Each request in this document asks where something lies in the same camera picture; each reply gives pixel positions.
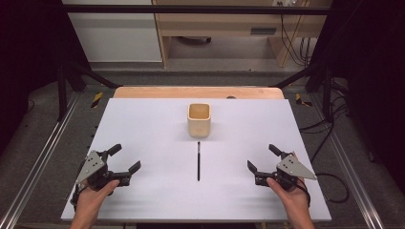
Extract white cabinet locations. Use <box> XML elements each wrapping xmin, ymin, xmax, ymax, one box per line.
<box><xmin>61</xmin><ymin>0</ymin><xmax>163</xmax><ymax>64</ymax></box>

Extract person's left hand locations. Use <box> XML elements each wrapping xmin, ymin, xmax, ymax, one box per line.
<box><xmin>75</xmin><ymin>179</ymin><xmax>120</xmax><ymax>209</ymax></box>

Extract dark desk drawer handle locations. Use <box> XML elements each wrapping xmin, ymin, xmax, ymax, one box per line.
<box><xmin>250</xmin><ymin>28</ymin><xmax>277</xmax><ymax>35</ymax></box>

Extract black horizontal frame bar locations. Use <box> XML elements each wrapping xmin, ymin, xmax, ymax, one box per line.
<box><xmin>61</xmin><ymin>4</ymin><xmax>332</xmax><ymax>16</ymax></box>

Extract black metal stand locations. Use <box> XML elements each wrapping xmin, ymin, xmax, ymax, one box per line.
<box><xmin>56</xmin><ymin>60</ymin><xmax>123</xmax><ymax>122</ymax></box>
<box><xmin>272</xmin><ymin>62</ymin><xmax>334</xmax><ymax>124</ymax></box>

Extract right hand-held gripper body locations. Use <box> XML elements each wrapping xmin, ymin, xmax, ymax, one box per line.
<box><xmin>255</xmin><ymin>153</ymin><xmax>318</xmax><ymax>191</ymax></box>

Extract hand-held gripper cable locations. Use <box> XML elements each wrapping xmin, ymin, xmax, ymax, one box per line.
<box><xmin>296</xmin><ymin>177</ymin><xmax>311</xmax><ymax>208</ymax></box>
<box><xmin>70</xmin><ymin>182</ymin><xmax>88</xmax><ymax>209</ymax></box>

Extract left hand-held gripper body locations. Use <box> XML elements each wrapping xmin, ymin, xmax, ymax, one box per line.
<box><xmin>75</xmin><ymin>149</ymin><xmax>132</xmax><ymax>192</ymax></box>

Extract black hanging cables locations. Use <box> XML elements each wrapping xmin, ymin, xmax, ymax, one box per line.
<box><xmin>279</xmin><ymin>4</ymin><xmax>312</xmax><ymax>67</ymax></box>

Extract black pen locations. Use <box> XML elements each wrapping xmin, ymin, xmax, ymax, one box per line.
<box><xmin>196</xmin><ymin>141</ymin><xmax>202</xmax><ymax>182</ymax></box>

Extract black floor cable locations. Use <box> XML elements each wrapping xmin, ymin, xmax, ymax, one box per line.
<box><xmin>299</xmin><ymin>77</ymin><xmax>351</xmax><ymax>204</ymax></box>

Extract left hand-held gripper cable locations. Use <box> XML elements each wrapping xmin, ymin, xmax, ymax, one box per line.
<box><xmin>70</xmin><ymin>182</ymin><xmax>88</xmax><ymax>209</ymax></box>

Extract wooden office desk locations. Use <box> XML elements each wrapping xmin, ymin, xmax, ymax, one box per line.
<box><xmin>152</xmin><ymin>0</ymin><xmax>333</xmax><ymax>69</ymax></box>

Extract person's right hand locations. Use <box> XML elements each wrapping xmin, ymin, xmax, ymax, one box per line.
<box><xmin>266</xmin><ymin>177</ymin><xmax>309</xmax><ymax>211</ymax></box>

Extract yellow black tape marker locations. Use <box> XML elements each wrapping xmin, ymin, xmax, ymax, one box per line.
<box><xmin>294</xmin><ymin>93</ymin><xmax>313</xmax><ymax>108</ymax></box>
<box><xmin>90</xmin><ymin>92</ymin><xmax>104</xmax><ymax>109</ymax></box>

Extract right hand-held gripper cable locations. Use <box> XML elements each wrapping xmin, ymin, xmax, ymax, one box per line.
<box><xmin>296</xmin><ymin>177</ymin><xmax>311</xmax><ymax>208</ymax></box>

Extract beige square cup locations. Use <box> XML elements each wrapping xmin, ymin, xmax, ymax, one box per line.
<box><xmin>186</xmin><ymin>102</ymin><xmax>212</xmax><ymax>138</ymax></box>

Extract light wooden table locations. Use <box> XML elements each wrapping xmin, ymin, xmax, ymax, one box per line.
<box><xmin>113</xmin><ymin>86</ymin><xmax>285</xmax><ymax>100</ymax></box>

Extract aluminium floor rail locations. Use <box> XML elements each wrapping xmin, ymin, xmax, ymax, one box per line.
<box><xmin>0</xmin><ymin>92</ymin><xmax>81</xmax><ymax>229</ymax></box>
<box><xmin>309</xmin><ymin>93</ymin><xmax>387</xmax><ymax>229</ymax></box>

